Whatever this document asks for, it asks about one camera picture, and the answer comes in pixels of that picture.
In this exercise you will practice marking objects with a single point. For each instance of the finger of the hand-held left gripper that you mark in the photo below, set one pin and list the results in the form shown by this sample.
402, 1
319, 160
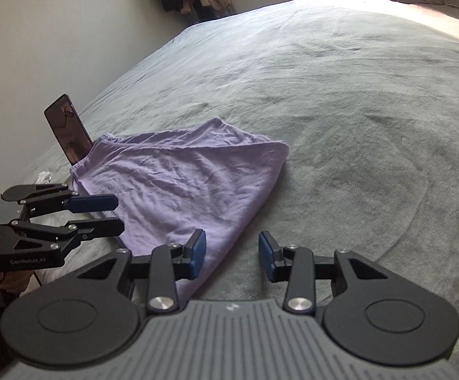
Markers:
102, 227
94, 203

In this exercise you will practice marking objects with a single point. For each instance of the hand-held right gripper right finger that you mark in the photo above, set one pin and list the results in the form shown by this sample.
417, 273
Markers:
265, 253

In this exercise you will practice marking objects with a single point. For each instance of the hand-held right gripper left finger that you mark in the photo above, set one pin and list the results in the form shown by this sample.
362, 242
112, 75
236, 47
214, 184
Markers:
197, 251

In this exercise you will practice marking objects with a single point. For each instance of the purple pants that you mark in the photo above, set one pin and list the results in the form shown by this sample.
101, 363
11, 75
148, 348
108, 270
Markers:
174, 178

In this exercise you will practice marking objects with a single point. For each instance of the black smartphone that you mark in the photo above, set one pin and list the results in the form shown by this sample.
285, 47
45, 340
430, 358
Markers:
67, 126

